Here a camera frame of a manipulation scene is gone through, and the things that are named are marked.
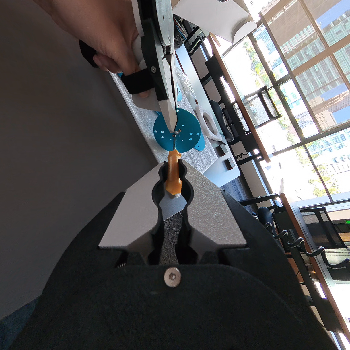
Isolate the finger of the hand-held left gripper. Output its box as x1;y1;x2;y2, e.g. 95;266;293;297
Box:
133;89;171;114
158;55;179;130

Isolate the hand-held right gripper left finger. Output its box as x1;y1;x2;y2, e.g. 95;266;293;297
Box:
99;161;167;257

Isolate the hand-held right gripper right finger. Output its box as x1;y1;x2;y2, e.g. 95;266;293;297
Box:
182;160;248;257

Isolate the small blue round plate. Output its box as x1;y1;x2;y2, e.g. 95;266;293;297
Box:
153;107;201;153

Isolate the yellow handled screwdriver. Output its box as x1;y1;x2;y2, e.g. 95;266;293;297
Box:
164;133;184;197

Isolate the grey desk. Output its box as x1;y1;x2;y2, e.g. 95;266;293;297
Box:
0;0;241;320

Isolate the person's left hand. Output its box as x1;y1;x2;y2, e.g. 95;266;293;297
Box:
33;0;147;77

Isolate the white foam sheet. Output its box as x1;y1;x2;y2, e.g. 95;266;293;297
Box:
111;50;220;176

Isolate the large blue round plate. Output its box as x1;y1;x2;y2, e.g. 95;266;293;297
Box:
194;130;207;152

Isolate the black office chair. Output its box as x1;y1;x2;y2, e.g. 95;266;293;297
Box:
209;100;237;145
256;206;280;228

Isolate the orange cardboard box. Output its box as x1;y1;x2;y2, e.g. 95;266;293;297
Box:
172;0;258;45

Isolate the brown wooden table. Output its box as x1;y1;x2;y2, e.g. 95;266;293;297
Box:
206;33;272;166

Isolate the large glass window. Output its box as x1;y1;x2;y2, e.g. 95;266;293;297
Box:
219;0;350;203

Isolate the white foam frame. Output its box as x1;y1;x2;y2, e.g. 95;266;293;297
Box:
194;103;228;146

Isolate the black coiled cable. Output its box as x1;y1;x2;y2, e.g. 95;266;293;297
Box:
263;218;350;272

